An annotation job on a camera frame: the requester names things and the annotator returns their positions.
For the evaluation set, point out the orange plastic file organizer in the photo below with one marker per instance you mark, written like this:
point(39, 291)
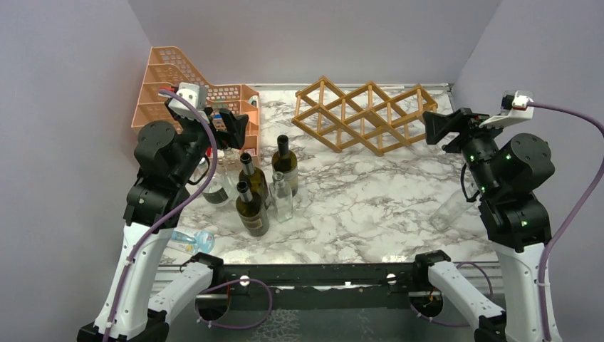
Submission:
point(168, 68)

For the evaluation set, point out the green wine bottle front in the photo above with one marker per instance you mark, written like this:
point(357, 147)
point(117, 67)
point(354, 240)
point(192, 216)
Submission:
point(251, 210)

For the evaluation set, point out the green wine bottle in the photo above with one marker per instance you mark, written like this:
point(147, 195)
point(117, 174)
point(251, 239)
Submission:
point(255, 178)
point(251, 210)
point(284, 160)

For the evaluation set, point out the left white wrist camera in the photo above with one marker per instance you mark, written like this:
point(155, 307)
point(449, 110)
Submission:
point(195, 95)

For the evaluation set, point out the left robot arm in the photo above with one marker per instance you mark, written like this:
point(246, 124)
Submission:
point(168, 153)

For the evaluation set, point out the wooden wine rack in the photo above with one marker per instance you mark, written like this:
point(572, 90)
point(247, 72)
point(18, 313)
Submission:
point(366, 115)

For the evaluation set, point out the clear square glass bottle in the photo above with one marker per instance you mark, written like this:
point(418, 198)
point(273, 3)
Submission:
point(281, 197)

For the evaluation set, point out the green wine bottle back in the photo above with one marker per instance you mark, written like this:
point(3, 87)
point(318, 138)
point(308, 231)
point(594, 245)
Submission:
point(284, 160)

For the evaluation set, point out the round clear glass bottle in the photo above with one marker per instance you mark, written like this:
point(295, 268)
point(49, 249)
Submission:
point(222, 189)

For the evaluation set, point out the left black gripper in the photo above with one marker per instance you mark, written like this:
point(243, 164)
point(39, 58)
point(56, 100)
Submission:
point(235, 125)

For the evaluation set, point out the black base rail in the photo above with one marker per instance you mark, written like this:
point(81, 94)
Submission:
point(248, 287)

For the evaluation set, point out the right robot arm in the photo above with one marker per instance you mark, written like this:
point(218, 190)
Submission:
point(517, 225)

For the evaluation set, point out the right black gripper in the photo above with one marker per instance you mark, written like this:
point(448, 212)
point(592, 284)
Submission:
point(463, 118)

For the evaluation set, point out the green wine bottle middle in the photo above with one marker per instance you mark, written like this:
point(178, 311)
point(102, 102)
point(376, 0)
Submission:
point(255, 178)

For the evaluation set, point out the plastic water bottle blue label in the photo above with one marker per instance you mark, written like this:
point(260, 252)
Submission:
point(191, 241)

